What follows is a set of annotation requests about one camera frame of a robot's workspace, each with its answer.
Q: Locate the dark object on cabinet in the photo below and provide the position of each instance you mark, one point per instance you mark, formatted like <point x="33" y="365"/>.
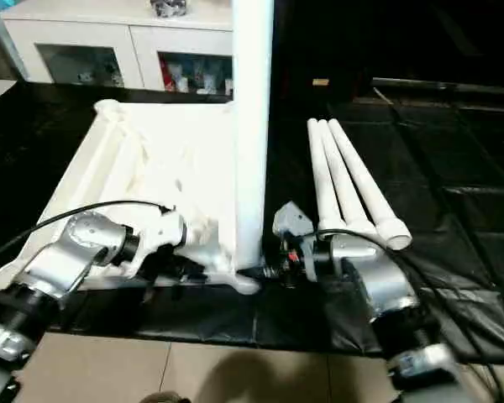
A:
<point x="170" y="7"/>

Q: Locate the white plastic table leg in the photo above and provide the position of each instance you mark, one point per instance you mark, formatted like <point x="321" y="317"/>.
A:
<point x="343" y="180"/>
<point x="323" y="180"/>
<point x="365" y="180"/>
<point x="254" y="126"/>

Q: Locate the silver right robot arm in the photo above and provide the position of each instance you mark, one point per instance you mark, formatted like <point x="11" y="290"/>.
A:
<point x="386" y="294"/>

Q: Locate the small beige tag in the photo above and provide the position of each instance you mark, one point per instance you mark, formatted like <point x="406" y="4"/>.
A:
<point x="320" y="82"/>

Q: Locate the white plastic children's table top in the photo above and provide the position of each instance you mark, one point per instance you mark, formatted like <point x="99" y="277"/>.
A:
<point x="151" y="168"/>

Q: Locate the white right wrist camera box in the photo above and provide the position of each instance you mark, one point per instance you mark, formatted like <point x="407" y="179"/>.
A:
<point x="292" y="220"/>

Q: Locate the red bottle in cabinet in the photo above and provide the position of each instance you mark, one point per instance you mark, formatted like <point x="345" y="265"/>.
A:
<point x="168" y="77"/>

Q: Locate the black metal bar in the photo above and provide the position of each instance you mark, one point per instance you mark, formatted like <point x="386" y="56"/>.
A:
<point x="445" y="85"/>

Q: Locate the black work mat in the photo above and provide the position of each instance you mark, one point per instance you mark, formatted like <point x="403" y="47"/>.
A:
<point x="454" y="210"/>

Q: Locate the white glass-door cabinet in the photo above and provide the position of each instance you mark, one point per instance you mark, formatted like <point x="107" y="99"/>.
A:
<point x="118" y="34"/>

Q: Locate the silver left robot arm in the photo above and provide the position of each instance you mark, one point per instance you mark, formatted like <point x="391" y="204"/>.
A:
<point x="42" y="277"/>

